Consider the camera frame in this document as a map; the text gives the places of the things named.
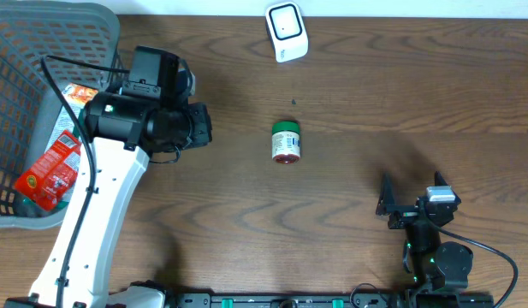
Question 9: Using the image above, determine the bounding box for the white barcode scanner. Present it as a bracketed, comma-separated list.
[264, 1, 309, 63]

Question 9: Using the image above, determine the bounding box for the red snack bag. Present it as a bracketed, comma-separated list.
[14, 129, 83, 212]

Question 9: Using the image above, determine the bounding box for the small orange box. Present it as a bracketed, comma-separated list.
[62, 83, 98, 108]

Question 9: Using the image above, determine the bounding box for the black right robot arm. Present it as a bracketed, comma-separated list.
[376, 172, 473, 291]

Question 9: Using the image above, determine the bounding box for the green white flat package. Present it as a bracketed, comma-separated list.
[21, 101, 87, 210]

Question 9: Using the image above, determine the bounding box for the grey plastic shopping basket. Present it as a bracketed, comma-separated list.
[0, 1, 123, 229]

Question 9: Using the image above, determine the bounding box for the green lid spice jar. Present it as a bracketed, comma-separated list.
[271, 121, 301, 164]

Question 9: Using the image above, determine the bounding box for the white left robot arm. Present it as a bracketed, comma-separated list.
[4, 92, 211, 307]

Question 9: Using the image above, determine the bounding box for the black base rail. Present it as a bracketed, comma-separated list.
[164, 292, 494, 308]

